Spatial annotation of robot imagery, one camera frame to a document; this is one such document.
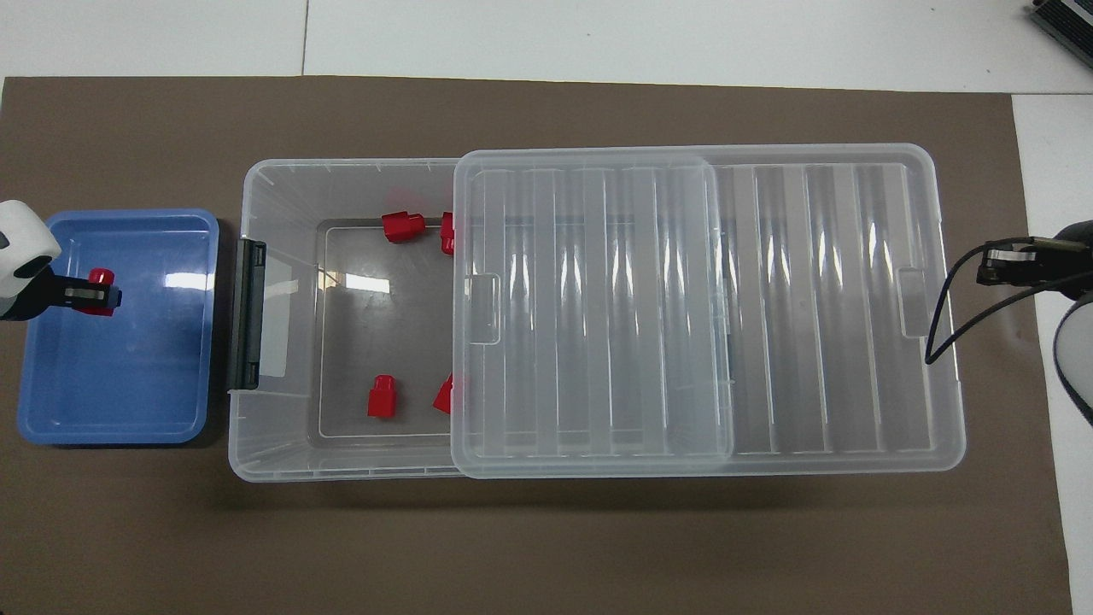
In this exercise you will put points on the clear plastic storage box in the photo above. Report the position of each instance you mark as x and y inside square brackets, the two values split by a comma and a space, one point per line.
[282, 444]

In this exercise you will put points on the clear plastic box lid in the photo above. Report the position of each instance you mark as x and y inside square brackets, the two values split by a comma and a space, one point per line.
[811, 325]

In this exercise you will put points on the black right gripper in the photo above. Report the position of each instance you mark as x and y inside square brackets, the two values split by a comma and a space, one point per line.
[1069, 265]

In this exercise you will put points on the red plastic block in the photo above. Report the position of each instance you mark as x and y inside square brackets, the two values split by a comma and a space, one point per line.
[447, 235]
[382, 398]
[444, 397]
[401, 226]
[102, 277]

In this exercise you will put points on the blue plastic tray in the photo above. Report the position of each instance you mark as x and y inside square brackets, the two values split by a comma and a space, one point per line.
[128, 384]

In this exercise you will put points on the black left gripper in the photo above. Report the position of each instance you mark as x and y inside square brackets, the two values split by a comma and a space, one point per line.
[38, 299]

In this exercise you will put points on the grey ribbed device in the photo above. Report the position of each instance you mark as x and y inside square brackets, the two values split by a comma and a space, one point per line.
[1067, 21]

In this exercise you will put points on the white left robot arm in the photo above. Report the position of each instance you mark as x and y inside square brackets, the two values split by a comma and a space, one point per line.
[21, 239]

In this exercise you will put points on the brown table mat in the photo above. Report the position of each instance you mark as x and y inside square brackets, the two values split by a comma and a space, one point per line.
[512, 547]

